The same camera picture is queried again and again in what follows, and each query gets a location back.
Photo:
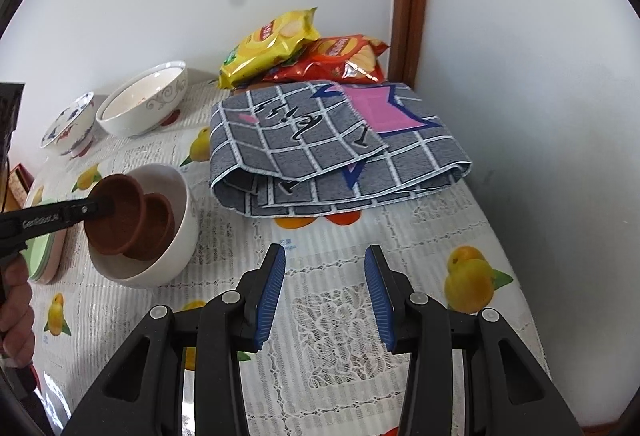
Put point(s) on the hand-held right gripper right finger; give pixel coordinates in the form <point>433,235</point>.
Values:
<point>380,296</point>

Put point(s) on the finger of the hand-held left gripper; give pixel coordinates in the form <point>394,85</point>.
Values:
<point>97,208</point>

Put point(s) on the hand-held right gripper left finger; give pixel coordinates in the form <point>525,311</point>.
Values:
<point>270,296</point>

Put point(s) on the small brown bowl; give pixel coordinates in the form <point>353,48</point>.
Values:
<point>120,226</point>
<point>155,226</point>

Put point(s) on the green square plate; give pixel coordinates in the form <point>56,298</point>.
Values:
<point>37,256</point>

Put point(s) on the pink square plate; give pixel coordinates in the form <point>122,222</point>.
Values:
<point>57,261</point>

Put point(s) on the white bowl with blue pattern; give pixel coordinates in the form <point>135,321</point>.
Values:
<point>170,261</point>

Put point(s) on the person's left hand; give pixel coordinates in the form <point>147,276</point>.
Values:
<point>17,316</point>

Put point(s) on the fruit print tablecloth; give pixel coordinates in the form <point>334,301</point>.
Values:
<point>325,276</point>

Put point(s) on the blue and white footed bowl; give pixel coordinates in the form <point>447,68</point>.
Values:
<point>75,126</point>

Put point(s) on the large white bowl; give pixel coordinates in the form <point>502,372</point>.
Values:
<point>150,114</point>

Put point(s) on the grey checked cloth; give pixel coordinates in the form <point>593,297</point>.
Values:
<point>300,141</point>

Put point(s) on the yellow chip bag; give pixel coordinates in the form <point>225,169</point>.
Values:
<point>270,41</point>

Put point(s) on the red chip bag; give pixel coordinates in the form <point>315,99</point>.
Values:
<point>345,54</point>

